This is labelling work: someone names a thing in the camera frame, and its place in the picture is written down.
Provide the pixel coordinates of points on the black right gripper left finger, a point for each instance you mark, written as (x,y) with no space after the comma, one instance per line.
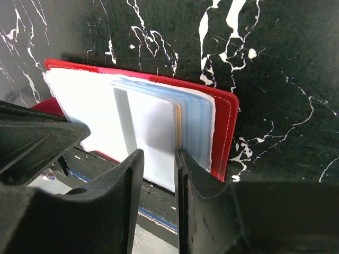
(97,217)

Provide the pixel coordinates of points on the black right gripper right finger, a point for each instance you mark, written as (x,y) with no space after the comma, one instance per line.
(252,217)

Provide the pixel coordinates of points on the white VIP chip card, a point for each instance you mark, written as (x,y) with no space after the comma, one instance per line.
(148,123)

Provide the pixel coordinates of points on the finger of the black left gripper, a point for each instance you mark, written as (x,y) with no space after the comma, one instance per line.
(15,110)
(28,148)

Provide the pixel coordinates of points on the gold magnetic stripe card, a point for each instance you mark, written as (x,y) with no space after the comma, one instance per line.
(178,126)

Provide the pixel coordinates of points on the red leather card holder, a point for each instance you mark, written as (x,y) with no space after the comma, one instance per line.
(84,94)

